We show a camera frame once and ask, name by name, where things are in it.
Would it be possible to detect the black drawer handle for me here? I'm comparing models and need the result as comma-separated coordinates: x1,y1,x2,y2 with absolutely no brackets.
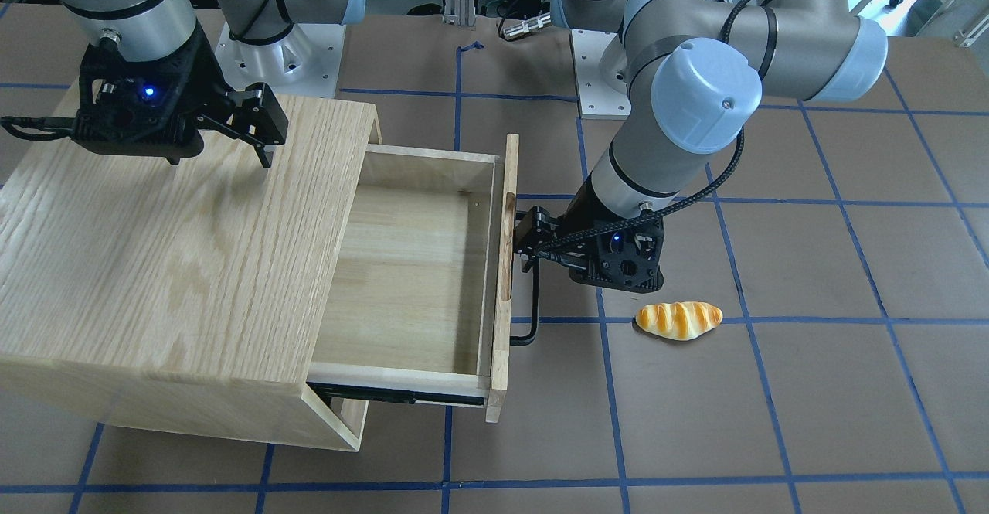
509,260,540,346

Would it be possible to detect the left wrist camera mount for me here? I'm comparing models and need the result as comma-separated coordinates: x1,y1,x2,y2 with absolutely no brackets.
568,220,664,294

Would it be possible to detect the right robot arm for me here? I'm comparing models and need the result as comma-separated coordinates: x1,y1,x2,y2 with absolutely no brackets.
2,0,366,168

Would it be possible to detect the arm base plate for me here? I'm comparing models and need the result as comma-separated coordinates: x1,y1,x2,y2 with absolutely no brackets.
215,24,347,99
571,30,631,121

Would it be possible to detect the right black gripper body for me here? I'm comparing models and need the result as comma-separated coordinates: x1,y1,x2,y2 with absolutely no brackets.
185,39,257,140

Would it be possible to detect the wooden drawer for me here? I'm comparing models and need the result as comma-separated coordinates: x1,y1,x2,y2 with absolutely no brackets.
308,134,519,423

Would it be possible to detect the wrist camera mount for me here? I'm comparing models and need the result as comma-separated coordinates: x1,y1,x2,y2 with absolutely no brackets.
70,41,204,165
568,220,664,294

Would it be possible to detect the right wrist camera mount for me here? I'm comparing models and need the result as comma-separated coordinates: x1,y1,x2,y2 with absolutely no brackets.
70,41,204,165

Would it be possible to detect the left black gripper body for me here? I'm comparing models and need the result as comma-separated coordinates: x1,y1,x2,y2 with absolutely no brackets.
555,179,619,239

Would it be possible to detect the light wooden drawer cabinet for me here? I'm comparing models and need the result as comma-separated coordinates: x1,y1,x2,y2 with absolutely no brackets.
1,96,381,451

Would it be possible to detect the toy bread loaf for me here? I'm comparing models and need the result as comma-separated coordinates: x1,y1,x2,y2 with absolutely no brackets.
634,301,724,342

